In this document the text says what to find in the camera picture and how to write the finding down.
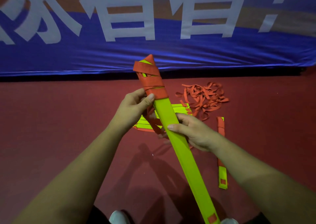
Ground person's right hand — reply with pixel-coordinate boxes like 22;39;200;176
167;113;221;153

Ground person's left forearm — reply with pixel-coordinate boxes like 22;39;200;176
12;123;129;224

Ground person's left hand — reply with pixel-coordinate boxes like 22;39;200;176
110;88;155;137

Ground stack of yellow-green rungs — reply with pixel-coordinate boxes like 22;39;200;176
133;103;193;133

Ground loose pile of orange strap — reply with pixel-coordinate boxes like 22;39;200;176
175;82;230;121

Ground person's right forearm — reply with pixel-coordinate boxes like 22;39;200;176
210;133;316;224

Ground black trousers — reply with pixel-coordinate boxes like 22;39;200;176
85;205;272;224

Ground yellow-green rung bundle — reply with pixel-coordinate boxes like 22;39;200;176
139;59;221;224

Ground blue banner with white characters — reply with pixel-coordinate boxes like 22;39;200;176
0;0;316;77

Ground orange strap round bundle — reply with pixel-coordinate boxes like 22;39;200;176
133;54;170;136

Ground single yellow-green rung with strap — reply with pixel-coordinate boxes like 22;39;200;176
216;117;228;190

